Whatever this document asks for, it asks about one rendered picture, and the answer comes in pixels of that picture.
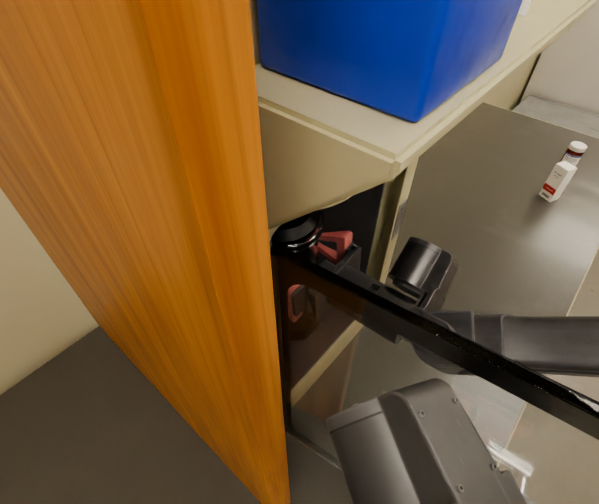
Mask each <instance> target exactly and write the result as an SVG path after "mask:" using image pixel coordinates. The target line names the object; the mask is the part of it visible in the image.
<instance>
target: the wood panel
mask: <svg viewBox="0 0 599 504"><path fill-rule="evenodd" d="M0 188H1V190H2V191H3V192H4V194H5V195H6V196H7V198H8V199H9V201H10V202H11V203H12V205H13V206H14V208H15V209H16V210H17V212H18V213H19V215H20V216H21V217H22V219H23V220H24V222H25V223H26V224H27V226H28V227H29V229H30V230H31V231H32V233H33V234H34V236H35V237H36V238H37V240H38V241H39V243H40V244H41V245H42V247H43V248H44V250H45V251H46V252H47V254H48V255H49V257H50V258H51V259H52V261H53V262H54V263H55V265H56V266H57V268H58V269H59V270H60V272H61V273H62V275H63V276H64V277H65V279H66V280H67V282H68V283H69V284H70V286H71V287H72V289H73V290H74V291H75V293H76V294H77V296H78V297H79V298H80V300H81V301H82V303H83V304H84V305H85V307H86V308H87V310H88V311H89V312H90V314H91V315H92V317H93V318H94V319H95V321H96V322H97V324H98V325H99V326H100V327H101V328H102V329H103V331H104V332H105V333H106V334H107V335H108V336H109V337H110V338H111V339H112V340H113V342H114V343H115V344H116V345H117V346H118V347H119V348H120V349H121V350H122V351H123V353H124V354H125V355H126V356H127V357H128V358H129V359H130V360H131V361H132V362H133V364H134V365H135V366H136V367H137V368H138V369H139V370H140V371H141V372H142V373H143V375H144V376H145V377H146V378H147V379H148V380H149V381H150V382H151V383H152V384H153V386H154V387H155V388H156V389H157V390H158V391H159V392H160V393H161V394H162V395H163V396H164V398H165V399H166V400H167V401H168V402H169V403H170V404H171V405H172V406H173V407H174V409H175V410H176V411H177V412H178V413H179V414H180V415H181V416H182V417H183V418H184V420H185V421H186V422H187V423H188V424H189V425H190V426H191V427H192V428H193V429H194V431H195V432H196V433H197V434H198V435H199V436H200V437H201V438H202V439H203V440H204V442H205V443H206V444H207V445H208V446H209V447H210V448H211V449H212V450H213V451H214V452H215V454H216V455H217V456H218V457H219V458H220V459H221V460H222V461H223V462H224V463H225V465H226V466H227V467H228V468H229V469H230V470H231V471H232V472H233V473H234V474H235V476H236V477H237V478H238V479H239V480H240V481H241V482H242V483H243V484H244V485H245V487H246V488H247V489H248V490H249V491H250V492H251V493H252V494H253V495H254V496H255V498H256V499H257V500H258V501H259V502H260V503H261V504H290V503H291V501H290V488H289V476H288V464H287V452H286V439H285V427H284V415H283V403H282V391H281V378H280V366H279V354H278V342H277V329H276V317H275V305H274V293H273V280H272V268H271V256H270V244H269V231H268V219H267V207H266V195H265V182H264V170H263V158H262V146H261V133H260V121H259V109H258V97H257V84H256V72H255V60H254V48H253V35H252V23H251V11H250V0H0Z"/></svg>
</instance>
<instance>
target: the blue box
mask: <svg viewBox="0 0 599 504"><path fill-rule="evenodd" d="M522 1H523V0H256V4H257V18H258V32H259V46H260V61H261V65H262V66H263V67H265V68H267V69H269V70H272V71H275V72H277V73H280V74H283V75H285V76H288V77H291V78H293V79H296V80H299V81H301V82H304V83H307V84H310V85H312V86H315V87H318V88H320V89H323V90H326V91H328V92H331V93H334V94H336V95H339V96H342V97H344V98H347V99H350V100H353V101H355V102H358V103H361V104H363V105H366V106H369V107H371V108H374V109H377V110H379V111H382V112H385V113H387V114H390V115H393V116H395V117H398V118H401V119H404V120H406V121H409V122H417V121H419V120H421V119H422V118H423V117H425V116H426V115H427V114H429V113H430V112H431V111H433V110H434V109H435V108H437V107H438V106H439V105H441V104H442V103H443V102H445V101H446V100H447V99H448V98H450V97H451V96H452V95H454V94H455V93H456V92H458V91H459V90H460V89H462V88H463V87H464V86H466V85H467V84H468V83H470V82H471V81H472V80H474V79H475V78H476V77H478V76H479V75H480V74H482V73H483V72H484V71H485V70H487V69H488V68H489V67H491V66H492V65H493V64H495V63H496V62H497V61H499V60H500V59H501V57H502V55H503V52H504V49H505V47H506V44H507V41H508V39H509V36H510V33H511V31H512V28H513V25H514V22H515V20H516V17H517V14H518V12H519V9H520V6H521V4H522Z"/></svg>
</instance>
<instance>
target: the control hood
mask: <svg viewBox="0 0 599 504"><path fill-rule="evenodd" d="M596 1H597V0H532V2H531V5H530V7H529V10H528V13H527V15H526V16H520V15H517V17H516V20H515V22H514V25H513V28H512V31H511V33H510V36H509V39H508V41H507V44H506V47H505V49H504V52H503V55H502V57H501V59H500V60H499V61H497V62H496V63H495V64H493V65H492V66H491V67H489V68H488V69H487V70H485V71H484V72H483V73H482V74H480V75H479V76H478V77H476V78H475V79H474V80H472V81H471V82H470V83H468V84H467V85H466V86H464V87H463V88H462V89H460V90H459V91H458V92H456V93H455V94H454V95H452V96H451V97H450V98H448V99H447V100H446V101H445V102H443V103H442V104H441V105H439V106H438V107H437V108H435V109H434V110H433V111H431V112H430V113H429V114H427V115H426V116H425V117H423V118H422V119H421V120H419V121H417V122H409V121H406V120H404V119H401V118H398V117H395V116H393V115H390V114H387V113H385V112H382V111H379V110H377V109H374V108H371V107H369V106H366V105H363V104H361V103H358V102H355V101H353V100H350V99H347V98H344V97H342V96H339V95H336V94H334V93H331V92H328V91H326V90H323V89H320V88H318V87H315V86H312V85H310V84H307V83H304V82H301V81H299V80H296V79H293V78H291V77H288V76H285V75H283V74H280V73H277V72H275V71H272V70H269V69H267V68H265V67H263V66H262V65H261V63H259V64H256V65H255V72H256V84H257V97H258V109H259V121H260V133H261V146H262V158H263V170H264V182H265V195H266V207H267V219H268V230H269V229H272V228H274V227H276V226H279V225H281V224H284V223H286V222H289V221H291V220H294V219H296V218H299V217H301V216H304V215H306V214H308V213H311V212H313V211H316V210H318V209H321V208H323V207H326V206H328V205H331V204H333V203H336V202H338V201H341V200H343V199H345V198H348V197H350V196H353V195H355V194H358V193H360V192H363V191H365V190H368V189H370V188H373V187H375V186H378V185H380V184H382V183H385V182H387V181H390V180H392V179H394V178H395V177H396V176H397V175H398V174H400V173H401V172H402V171H403V170H404V169H405V168H407V167H408V166H409V165H410V164H411V163H412V162H414V161H415V160H416V159H417V158H418V157H419V156H421V155H422V154H423V153H424V152H425V151H426V150H428V149H429V148H430V147H431V146H432V145H433V144H435V143H436V142H437V141H438V140H439V139H440V138H442V137H443V136H444V135H445V134H446V133H447V132H449V131H450V130H451V129H452V128H453V127H455V126H456V125H457V124H458V123H459V122H460V121H462V120H463V119H464V118H465V117H466V116H467V115H469V114H470V113H471V112H472V111H473V110H474V109H476V108H477V107H478V106H479V105H480V104H481V103H483V102H484V101H485V100H486V99H487V98H488V97H490V96H491V95H492V94H493V93H494V92H495V91H497V90H498V89H499V88H500V87H501V86H502V85H504V84H505V83H506V82H507V81H508V80H510V79H511V78H512V77H513V76H514V75H515V74H517V73H518V72H519V71H520V70H521V69H522V68H524V67H525V66H526V65H527V64H528V63H529V62H531V61H532V60H533V59H534V58H535V57H536V56H538V55H539V54H540V53H541V52H542V51H543V50H545V49H546V48H547V47H548V46H549V45H550V44H552V43H553V42H554V41H555V40H556V39H557V38H559V37H560V36H561V35H562V34H563V33H565V32H566V31H567V30H568V29H569V28H570V27H572V26H573V25H574V24H575V23H576V22H577V21H579V20H580V19H581V18H582V17H583V16H584V15H586V14H587V13H588V11H589V10H590V9H591V8H592V7H594V5H595V3H596Z"/></svg>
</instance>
